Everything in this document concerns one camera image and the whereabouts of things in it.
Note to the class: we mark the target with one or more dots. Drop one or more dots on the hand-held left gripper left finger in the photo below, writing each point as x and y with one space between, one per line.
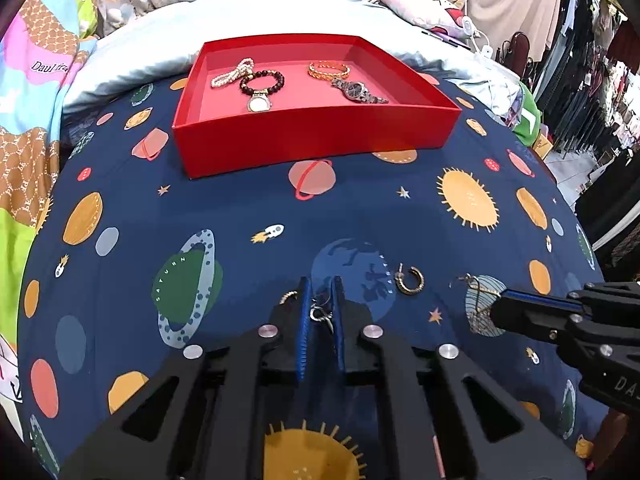
302 330

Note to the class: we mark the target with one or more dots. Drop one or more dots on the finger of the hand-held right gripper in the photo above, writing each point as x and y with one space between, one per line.
545 298
530 317

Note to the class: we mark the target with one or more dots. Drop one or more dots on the hoop earring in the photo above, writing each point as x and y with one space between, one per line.
419 285

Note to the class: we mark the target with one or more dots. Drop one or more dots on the gold bangle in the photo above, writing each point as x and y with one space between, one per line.
320 72

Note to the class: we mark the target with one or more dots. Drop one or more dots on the colourful cartoon monkey blanket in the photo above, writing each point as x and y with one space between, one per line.
30 110

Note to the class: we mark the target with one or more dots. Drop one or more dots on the light blue pillow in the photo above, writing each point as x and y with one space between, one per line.
150 35

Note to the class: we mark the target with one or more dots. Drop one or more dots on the navy space-print bedsheet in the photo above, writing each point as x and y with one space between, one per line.
200 210

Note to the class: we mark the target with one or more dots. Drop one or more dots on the small silver watch face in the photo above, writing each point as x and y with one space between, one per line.
259 104

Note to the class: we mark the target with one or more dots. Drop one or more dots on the pink cartoon pillow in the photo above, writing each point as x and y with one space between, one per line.
415 5

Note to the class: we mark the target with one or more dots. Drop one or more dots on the beige curtain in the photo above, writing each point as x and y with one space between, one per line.
515 0

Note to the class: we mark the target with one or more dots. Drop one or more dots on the cardboard box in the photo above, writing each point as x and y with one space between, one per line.
542 147

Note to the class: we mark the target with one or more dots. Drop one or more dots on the hanging clothes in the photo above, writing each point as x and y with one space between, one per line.
590 85

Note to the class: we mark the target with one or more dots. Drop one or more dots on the gold dangle earring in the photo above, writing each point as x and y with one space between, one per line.
475 287

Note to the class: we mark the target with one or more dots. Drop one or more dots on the silver watch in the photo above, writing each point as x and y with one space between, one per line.
356 90

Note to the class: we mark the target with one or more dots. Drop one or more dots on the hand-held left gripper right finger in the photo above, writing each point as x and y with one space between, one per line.
339 340

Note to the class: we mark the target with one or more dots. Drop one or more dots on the small gold earring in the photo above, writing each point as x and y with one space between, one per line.
287 297

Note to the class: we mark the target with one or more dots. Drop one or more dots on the red box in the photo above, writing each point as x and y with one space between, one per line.
310 145

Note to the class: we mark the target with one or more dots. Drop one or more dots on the person's right forearm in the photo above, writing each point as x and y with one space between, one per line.
607 435

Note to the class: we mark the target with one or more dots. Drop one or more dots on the green cloth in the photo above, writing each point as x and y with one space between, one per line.
527 125

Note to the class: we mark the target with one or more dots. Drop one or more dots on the white charger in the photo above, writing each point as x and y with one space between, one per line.
485 50

